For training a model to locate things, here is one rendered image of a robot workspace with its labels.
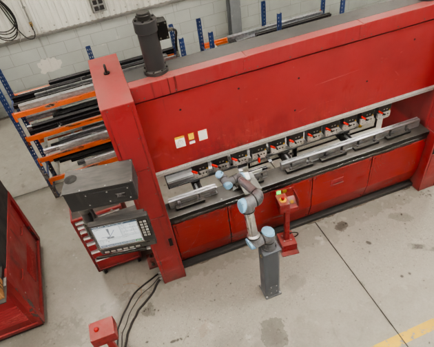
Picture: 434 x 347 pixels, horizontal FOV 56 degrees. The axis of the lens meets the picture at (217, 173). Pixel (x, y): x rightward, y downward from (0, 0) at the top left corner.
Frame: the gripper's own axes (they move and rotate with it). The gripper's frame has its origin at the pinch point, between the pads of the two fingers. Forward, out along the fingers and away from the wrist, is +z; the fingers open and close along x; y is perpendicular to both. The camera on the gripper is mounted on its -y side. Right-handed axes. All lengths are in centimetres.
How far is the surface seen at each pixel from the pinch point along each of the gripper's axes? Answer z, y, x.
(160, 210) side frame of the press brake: -47, 63, -11
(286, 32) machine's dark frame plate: -75, -126, -18
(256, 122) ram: -36, -56, -7
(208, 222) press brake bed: 19, 48, -9
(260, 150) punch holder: -5.5, -40.8, -5.9
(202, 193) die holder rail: -5.6, 28.7, -21.5
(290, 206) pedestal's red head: 48, -21, 31
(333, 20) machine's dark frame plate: -55, -163, -7
